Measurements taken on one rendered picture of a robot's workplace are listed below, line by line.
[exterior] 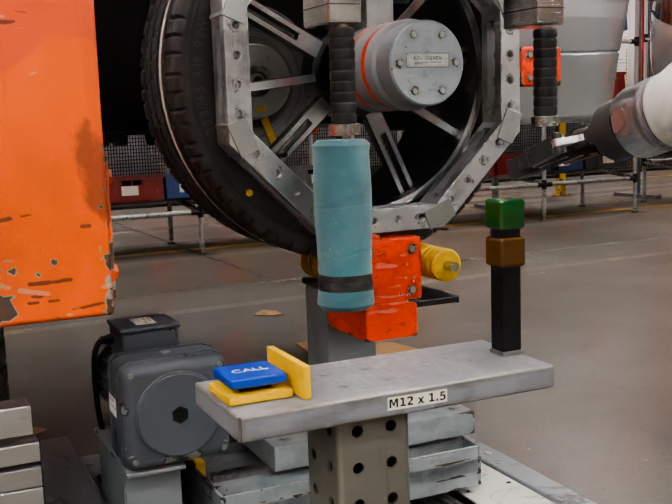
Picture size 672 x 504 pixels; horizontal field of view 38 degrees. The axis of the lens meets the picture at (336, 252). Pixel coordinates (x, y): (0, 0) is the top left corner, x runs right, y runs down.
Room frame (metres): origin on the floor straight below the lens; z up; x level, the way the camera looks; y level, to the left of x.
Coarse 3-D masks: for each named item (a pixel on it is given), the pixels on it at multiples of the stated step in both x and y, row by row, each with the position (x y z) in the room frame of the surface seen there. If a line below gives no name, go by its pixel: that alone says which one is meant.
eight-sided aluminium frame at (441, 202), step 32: (224, 0) 1.49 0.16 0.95; (480, 0) 1.73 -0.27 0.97; (224, 32) 1.49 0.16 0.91; (512, 32) 1.71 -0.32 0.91; (224, 64) 1.49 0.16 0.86; (512, 64) 1.71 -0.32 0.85; (224, 96) 1.50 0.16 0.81; (512, 96) 1.71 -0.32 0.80; (224, 128) 1.51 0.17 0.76; (480, 128) 1.74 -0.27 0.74; (512, 128) 1.70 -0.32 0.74; (256, 160) 1.51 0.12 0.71; (480, 160) 1.73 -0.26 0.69; (288, 192) 1.53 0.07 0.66; (448, 192) 1.65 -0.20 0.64; (384, 224) 1.60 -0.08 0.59; (416, 224) 1.63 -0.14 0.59
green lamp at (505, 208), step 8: (488, 200) 1.28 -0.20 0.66; (496, 200) 1.26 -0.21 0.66; (504, 200) 1.25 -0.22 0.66; (512, 200) 1.26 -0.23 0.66; (520, 200) 1.26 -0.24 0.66; (488, 208) 1.27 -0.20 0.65; (496, 208) 1.26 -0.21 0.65; (504, 208) 1.25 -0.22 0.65; (512, 208) 1.26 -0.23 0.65; (520, 208) 1.26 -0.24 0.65; (488, 216) 1.28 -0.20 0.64; (496, 216) 1.26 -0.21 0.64; (504, 216) 1.25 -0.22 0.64; (512, 216) 1.26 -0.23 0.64; (520, 216) 1.26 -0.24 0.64; (488, 224) 1.28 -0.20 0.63; (496, 224) 1.26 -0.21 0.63; (504, 224) 1.25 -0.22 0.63; (512, 224) 1.26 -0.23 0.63; (520, 224) 1.26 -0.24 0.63
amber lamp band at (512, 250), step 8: (488, 240) 1.28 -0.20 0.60; (496, 240) 1.26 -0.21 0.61; (504, 240) 1.25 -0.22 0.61; (512, 240) 1.26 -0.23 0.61; (520, 240) 1.26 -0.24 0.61; (488, 248) 1.28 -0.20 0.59; (496, 248) 1.26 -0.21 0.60; (504, 248) 1.25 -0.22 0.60; (512, 248) 1.26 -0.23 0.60; (520, 248) 1.26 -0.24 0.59; (488, 256) 1.28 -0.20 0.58; (496, 256) 1.26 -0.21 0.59; (504, 256) 1.25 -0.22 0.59; (512, 256) 1.26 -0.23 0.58; (520, 256) 1.26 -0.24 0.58; (488, 264) 1.28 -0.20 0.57; (496, 264) 1.26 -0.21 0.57; (504, 264) 1.25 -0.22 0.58; (512, 264) 1.26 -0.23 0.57; (520, 264) 1.26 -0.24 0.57
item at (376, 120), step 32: (416, 0) 1.75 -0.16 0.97; (448, 0) 1.79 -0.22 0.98; (320, 64) 1.71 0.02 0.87; (480, 64) 1.78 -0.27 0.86; (320, 96) 1.67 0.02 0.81; (480, 96) 1.78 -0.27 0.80; (288, 128) 1.65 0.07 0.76; (384, 128) 1.72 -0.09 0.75; (416, 128) 1.93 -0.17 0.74; (448, 128) 1.77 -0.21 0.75; (384, 160) 1.72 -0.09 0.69; (416, 160) 1.85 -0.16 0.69; (448, 160) 1.75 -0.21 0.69; (384, 192) 1.80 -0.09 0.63; (416, 192) 1.72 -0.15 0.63
